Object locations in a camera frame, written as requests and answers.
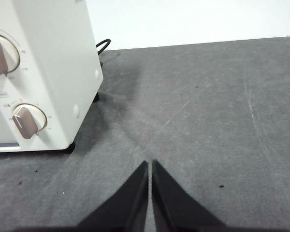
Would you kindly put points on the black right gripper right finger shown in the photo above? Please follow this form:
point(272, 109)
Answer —
point(174, 203)

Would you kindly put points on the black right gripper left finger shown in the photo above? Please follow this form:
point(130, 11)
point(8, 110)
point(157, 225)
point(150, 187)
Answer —
point(125, 203)

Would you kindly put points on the beige oven timer knob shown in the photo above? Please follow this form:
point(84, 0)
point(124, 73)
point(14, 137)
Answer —
point(26, 122)

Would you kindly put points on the cream Toshiba toaster oven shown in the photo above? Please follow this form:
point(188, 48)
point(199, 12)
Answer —
point(55, 60)

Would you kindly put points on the beige oven temperature knob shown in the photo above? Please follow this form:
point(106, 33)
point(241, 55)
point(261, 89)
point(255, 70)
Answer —
point(0, 58)

